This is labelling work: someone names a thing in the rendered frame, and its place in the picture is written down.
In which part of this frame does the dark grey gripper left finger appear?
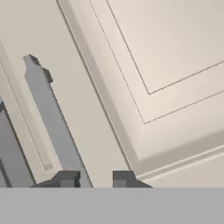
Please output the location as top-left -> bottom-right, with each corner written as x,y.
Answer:
30,170 -> 81,189

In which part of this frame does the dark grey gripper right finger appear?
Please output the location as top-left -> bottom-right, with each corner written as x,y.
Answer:
112,170 -> 153,189

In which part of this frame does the cream panelled cabinet door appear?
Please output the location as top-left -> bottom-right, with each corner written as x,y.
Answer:
55,0 -> 224,178

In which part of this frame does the grey bar cabinet handle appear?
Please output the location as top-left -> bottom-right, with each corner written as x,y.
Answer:
23,53 -> 94,189

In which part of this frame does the cream cabinet door with handle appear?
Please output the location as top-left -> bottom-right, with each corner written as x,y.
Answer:
0,0 -> 131,186

